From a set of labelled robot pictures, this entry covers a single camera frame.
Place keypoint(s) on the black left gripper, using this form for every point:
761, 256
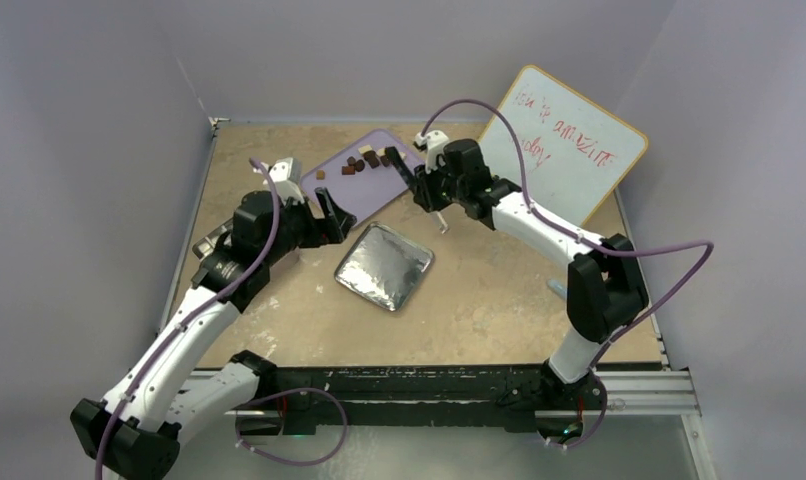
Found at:
321, 230

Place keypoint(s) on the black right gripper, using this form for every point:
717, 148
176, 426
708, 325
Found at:
424, 197

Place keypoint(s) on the pink divided chocolate tin box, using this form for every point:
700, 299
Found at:
207, 243

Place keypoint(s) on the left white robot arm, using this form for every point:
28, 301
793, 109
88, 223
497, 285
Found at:
137, 429

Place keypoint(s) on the lavender plastic tray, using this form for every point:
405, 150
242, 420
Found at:
368, 191

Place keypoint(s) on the silver square tin lid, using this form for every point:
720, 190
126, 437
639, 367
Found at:
384, 267

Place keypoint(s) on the yellow framed whiteboard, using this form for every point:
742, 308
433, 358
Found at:
575, 152

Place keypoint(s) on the light blue marker pen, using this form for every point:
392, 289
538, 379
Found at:
557, 288

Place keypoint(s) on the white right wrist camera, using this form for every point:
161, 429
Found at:
432, 144

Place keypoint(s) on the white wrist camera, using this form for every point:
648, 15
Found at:
432, 144
283, 177

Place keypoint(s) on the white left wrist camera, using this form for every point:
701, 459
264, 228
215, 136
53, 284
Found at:
283, 177

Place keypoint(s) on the aluminium frame rail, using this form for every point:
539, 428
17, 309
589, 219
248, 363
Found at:
618, 392

